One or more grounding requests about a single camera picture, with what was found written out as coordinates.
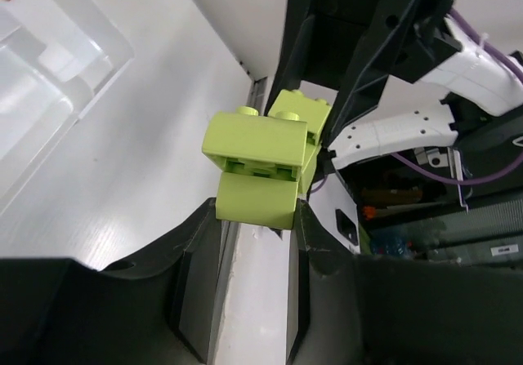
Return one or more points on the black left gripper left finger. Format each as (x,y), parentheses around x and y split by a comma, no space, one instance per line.
(155,306)

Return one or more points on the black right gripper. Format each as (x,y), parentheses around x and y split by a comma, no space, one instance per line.
(356,46)

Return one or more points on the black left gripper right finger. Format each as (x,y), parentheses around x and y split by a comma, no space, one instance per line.
(385,310)

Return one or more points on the pale green square lego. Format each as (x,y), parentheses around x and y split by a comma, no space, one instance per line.
(275,204)

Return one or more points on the pale green curved lego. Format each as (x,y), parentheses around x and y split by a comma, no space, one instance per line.
(276,145)

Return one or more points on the pale green long lego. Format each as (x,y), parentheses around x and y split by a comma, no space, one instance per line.
(306,136)

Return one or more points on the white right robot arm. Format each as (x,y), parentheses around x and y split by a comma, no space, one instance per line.
(476,89)

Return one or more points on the black phone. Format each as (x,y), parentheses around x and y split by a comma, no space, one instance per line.
(347,228)

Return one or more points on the blue water bottles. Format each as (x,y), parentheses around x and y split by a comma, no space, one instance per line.
(389,245)

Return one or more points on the white compartment tray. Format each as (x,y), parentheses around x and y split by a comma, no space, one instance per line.
(56,58)

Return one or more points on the aluminium rail front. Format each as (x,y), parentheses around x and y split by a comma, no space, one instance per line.
(241,187)

